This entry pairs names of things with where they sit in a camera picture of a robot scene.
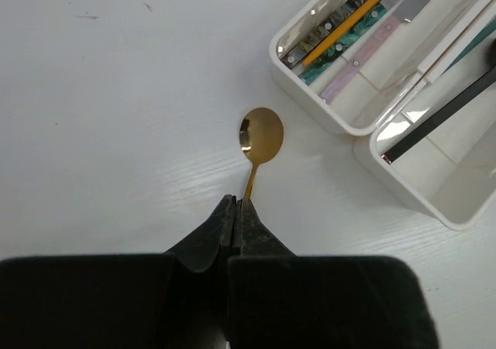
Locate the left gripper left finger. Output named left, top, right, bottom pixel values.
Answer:
left=1, top=195, right=236, bottom=348

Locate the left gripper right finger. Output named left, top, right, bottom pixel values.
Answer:
left=227, top=200, right=440, bottom=348

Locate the gold spoon teal handle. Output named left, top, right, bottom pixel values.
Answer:
left=239, top=107, right=284, bottom=199

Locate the orange plastic knife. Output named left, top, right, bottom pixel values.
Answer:
left=302, top=0, right=381, bottom=66

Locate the steel knife dark handle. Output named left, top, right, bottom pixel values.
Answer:
left=277, top=0, right=367, bottom=69

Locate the black measuring spoon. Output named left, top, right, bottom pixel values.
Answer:
left=381, top=41, right=495, bottom=164

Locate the steel knife teal handle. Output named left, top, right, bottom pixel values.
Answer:
left=298, top=0, right=450, bottom=87

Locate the pink handled steak knife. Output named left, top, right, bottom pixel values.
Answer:
left=319, top=15, right=401, bottom=105

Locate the teal plastic spoon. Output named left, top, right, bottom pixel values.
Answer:
left=445, top=19, right=495, bottom=71

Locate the white front utensil tray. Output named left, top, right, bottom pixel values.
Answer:
left=354, top=54, right=495, bottom=230

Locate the white utensil tray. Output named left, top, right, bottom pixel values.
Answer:
left=269, top=0, right=495, bottom=136
left=354, top=54, right=495, bottom=230

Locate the white back utensil tray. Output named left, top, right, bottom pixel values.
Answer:
left=269, top=0, right=495, bottom=136

